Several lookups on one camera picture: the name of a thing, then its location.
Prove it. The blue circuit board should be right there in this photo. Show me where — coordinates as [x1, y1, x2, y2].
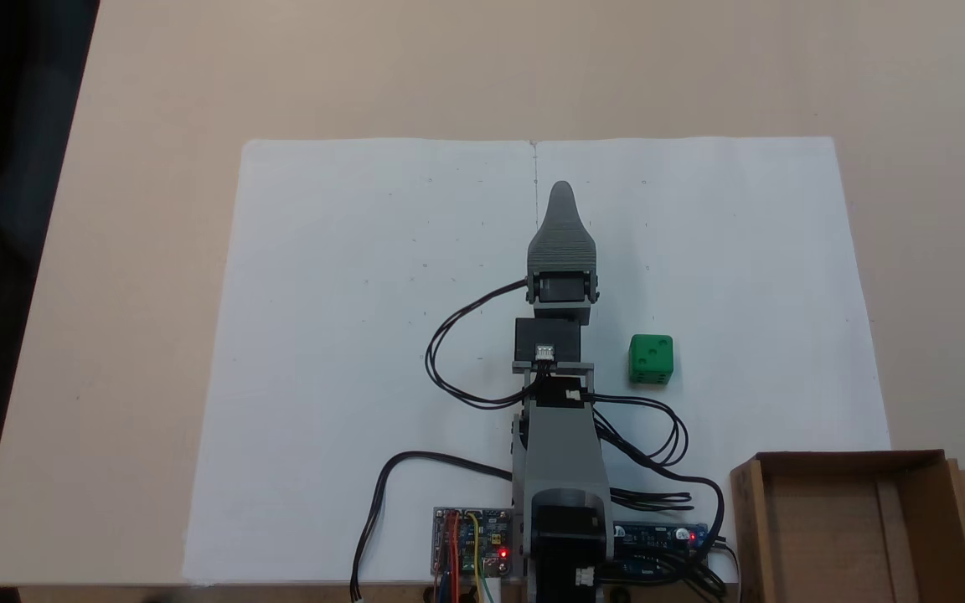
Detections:
[614, 523, 710, 580]

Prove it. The black gripper motor cable loop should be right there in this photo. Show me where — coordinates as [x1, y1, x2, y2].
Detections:
[425, 281, 547, 412]

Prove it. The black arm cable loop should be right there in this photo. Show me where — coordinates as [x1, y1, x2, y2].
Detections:
[587, 392, 690, 470]

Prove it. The green die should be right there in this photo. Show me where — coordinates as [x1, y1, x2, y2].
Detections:
[628, 334, 674, 386]

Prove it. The thick black board cable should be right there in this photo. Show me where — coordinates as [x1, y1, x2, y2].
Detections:
[608, 456, 728, 558]

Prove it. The white paper sheet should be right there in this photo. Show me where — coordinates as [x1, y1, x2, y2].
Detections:
[533, 137, 893, 585]
[183, 138, 539, 585]

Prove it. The long black power cable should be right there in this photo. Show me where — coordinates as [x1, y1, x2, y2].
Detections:
[350, 451, 517, 603]

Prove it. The brown cardboard box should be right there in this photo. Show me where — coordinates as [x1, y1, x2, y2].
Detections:
[730, 450, 965, 603]

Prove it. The circuit board with coloured wires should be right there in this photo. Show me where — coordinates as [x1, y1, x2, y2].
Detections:
[431, 507, 515, 580]

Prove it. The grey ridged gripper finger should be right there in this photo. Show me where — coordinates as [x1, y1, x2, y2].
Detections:
[526, 180, 597, 274]

